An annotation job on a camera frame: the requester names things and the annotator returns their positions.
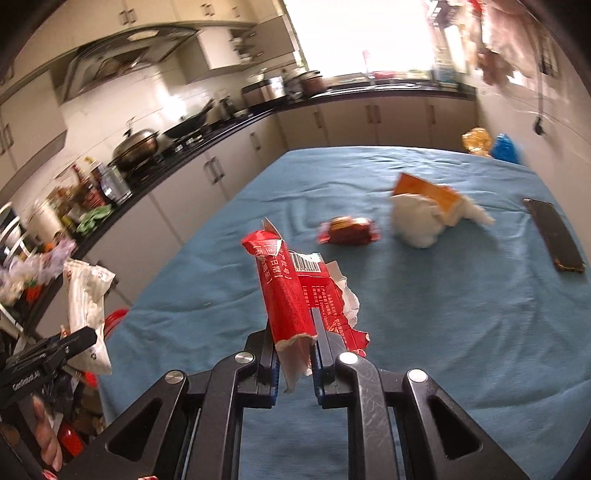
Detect person's left hand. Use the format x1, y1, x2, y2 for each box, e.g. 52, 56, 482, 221
32, 397, 64, 472

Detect black power plug cable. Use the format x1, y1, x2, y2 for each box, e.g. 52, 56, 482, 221
531, 28, 550, 137

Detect grey kitchen base cabinets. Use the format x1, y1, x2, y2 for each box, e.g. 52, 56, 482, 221
69, 95, 478, 305

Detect yellow plastic bag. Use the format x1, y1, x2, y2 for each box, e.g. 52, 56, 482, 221
462, 127, 494, 155

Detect red snack wrapper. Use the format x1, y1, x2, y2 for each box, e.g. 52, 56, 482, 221
317, 215, 380, 245

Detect red torn carton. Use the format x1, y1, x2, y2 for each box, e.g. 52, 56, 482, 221
242, 217, 371, 393

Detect white tissue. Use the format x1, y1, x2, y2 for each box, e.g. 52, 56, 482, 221
390, 193, 497, 250

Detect gas stove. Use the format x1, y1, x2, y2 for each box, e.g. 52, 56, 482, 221
159, 131, 220, 155

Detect black smartphone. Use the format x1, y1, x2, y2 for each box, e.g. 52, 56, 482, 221
523, 198, 587, 274

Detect silver rice cooker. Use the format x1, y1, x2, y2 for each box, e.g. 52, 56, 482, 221
241, 76, 287, 109

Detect row of sauce bottles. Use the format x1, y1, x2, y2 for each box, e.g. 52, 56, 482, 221
46, 157, 109, 232

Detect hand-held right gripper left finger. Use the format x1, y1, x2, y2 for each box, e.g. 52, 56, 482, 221
60, 318, 280, 480

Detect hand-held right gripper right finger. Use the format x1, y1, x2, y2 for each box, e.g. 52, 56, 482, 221
310, 308, 529, 480

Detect blue tablecloth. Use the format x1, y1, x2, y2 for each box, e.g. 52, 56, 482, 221
99, 147, 591, 480

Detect brown pot with lid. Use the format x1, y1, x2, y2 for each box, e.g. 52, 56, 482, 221
295, 70, 326, 97

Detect wok with metal lid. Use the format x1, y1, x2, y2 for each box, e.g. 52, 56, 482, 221
107, 119, 161, 172

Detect hanging plastic bags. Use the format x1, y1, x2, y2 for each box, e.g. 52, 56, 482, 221
466, 0, 555, 86

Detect white plastic wrapper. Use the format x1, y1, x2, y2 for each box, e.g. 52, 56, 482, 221
63, 258, 117, 376

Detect clear plastic bag of food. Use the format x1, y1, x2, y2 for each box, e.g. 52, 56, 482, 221
0, 237, 77, 305

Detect steel range hood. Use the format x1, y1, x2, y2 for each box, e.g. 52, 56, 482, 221
60, 27, 201, 104

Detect white electric jug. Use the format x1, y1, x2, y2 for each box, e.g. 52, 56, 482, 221
25, 200, 65, 245

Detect metal storage rack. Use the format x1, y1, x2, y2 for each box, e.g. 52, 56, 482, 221
0, 203, 28, 333

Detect open grey wall cabinet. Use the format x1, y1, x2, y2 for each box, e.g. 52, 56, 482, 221
194, 23, 301, 84

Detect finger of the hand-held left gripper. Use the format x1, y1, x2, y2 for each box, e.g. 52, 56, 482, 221
44, 326, 99, 365

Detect black kitchen countertop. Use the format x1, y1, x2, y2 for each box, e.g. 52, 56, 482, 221
60, 83, 476, 250

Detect green cloth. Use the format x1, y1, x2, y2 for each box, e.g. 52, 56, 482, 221
76, 204, 114, 234

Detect black frying pan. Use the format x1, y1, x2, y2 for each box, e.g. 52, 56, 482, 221
164, 99, 215, 139

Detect orange cardboard carton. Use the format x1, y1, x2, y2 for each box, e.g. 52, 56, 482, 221
392, 172, 464, 227

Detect blue plastic bag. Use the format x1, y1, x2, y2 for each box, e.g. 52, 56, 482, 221
490, 132, 522, 163

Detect kitchen window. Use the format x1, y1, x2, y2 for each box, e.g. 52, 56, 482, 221
284, 0, 467, 81

